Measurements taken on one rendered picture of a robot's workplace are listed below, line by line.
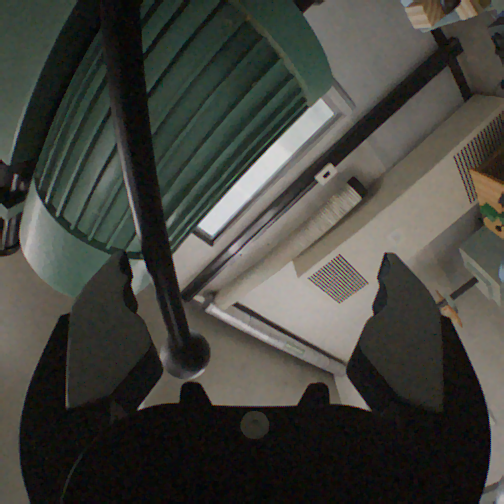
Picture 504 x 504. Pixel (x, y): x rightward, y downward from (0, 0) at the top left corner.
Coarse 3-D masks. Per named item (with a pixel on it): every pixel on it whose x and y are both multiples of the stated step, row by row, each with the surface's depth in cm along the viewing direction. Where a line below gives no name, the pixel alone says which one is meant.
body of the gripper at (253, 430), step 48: (192, 384) 5; (144, 432) 4; (192, 432) 4; (240, 432) 4; (288, 432) 4; (336, 432) 4; (384, 432) 4; (96, 480) 3; (144, 480) 3; (192, 480) 3; (240, 480) 3; (288, 480) 3; (336, 480) 3; (384, 480) 3; (432, 480) 3
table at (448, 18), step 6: (402, 0) 29; (408, 0) 28; (438, 0) 23; (492, 6) 17; (444, 12) 24; (450, 12) 23; (456, 12) 22; (480, 12) 19; (444, 18) 25; (450, 18) 24; (456, 18) 23; (438, 24) 27; (444, 24) 26; (426, 30) 31
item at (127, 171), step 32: (128, 0) 5; (128, 32) 6; (128, 64) 6; (128, 96) 7; (128, 128) 8; (128, 160) 8; (128, 192) 9; (160, 224) 10; (160, 256) 11; (160, 288) 11; (160, 352) 15; (192, 352) 14
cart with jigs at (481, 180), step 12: (492, 156) 101; (480, 168) 105; (480, 180) 105; (492, 180) 94; (480, 192) 113; (492, 192) 101; (480, 204) 122; (492, 204) 108; (492, 216) 109; (492, 228) 125
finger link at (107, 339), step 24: (120, 264) 10; (96, 288) 8; (120, 288) 8; (72, 312) 7; (96, 312) 7; (120, 312) 7; (72, 336) 6; (96, 336) 6; (120, 336) 7; (144, 336) 7; (72, 360) 6; (96, 360) 6; (120, 360) 6; (144, 360) 6; (72, 384) 5; (96, 384) 5; (120, 384) 5; (144, 384) 6; (72, 408) 5
